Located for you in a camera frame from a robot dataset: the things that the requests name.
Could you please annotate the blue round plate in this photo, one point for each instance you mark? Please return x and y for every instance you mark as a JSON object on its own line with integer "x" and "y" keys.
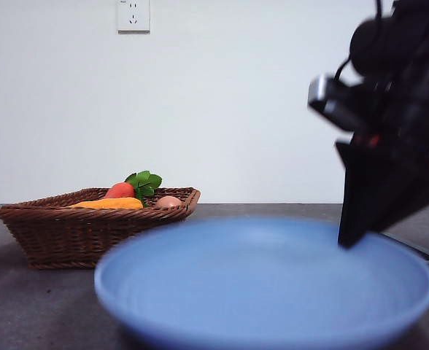
{"x": 258, "y": 291}

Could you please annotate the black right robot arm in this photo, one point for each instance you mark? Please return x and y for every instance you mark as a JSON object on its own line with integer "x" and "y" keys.
{"x": 408, "y": 73}

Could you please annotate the orange corn cob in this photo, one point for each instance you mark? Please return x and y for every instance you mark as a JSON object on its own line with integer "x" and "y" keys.
{"x": 112, "y": 203}

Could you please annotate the white wall socket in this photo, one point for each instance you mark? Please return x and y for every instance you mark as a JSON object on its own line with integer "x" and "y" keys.
{"x": 133, "y": 16}

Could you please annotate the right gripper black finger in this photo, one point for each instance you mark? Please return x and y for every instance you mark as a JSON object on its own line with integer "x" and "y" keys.
{"x": 378, "y": 193}

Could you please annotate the orange carrot with green leaves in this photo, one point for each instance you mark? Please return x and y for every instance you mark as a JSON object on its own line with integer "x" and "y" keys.
{"x": 120, "y": 190}

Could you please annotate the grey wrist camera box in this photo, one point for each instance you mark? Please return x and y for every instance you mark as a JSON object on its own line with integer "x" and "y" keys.
{"x": 324, "y": 93}

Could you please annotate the brown wicker basket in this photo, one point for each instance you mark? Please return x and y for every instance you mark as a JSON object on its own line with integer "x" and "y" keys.
{"x": 72, "y": 237}

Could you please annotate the brown egg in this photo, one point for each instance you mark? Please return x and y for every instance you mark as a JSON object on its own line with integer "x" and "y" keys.
{"x": 168, "y": 202}

